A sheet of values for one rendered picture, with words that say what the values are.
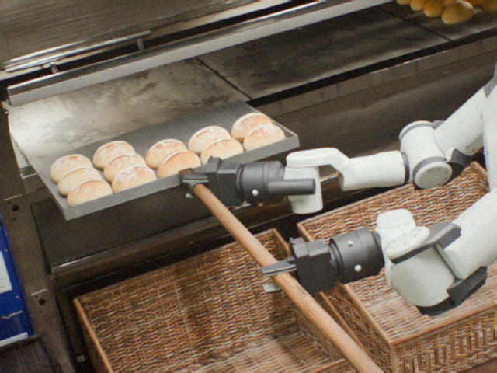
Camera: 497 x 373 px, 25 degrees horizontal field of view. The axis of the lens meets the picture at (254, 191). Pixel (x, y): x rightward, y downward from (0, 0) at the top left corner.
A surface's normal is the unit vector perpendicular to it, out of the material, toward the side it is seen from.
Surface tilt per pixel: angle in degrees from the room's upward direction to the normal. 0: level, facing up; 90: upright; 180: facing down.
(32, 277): 90
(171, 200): 70
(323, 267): 91
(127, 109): 0
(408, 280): 97
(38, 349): 0
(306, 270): 91
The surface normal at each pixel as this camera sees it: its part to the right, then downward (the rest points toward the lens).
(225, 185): -0.22, 0.47
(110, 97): -0.15, -0.89
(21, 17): 0.29, 0.03
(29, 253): 0.37, 0.35
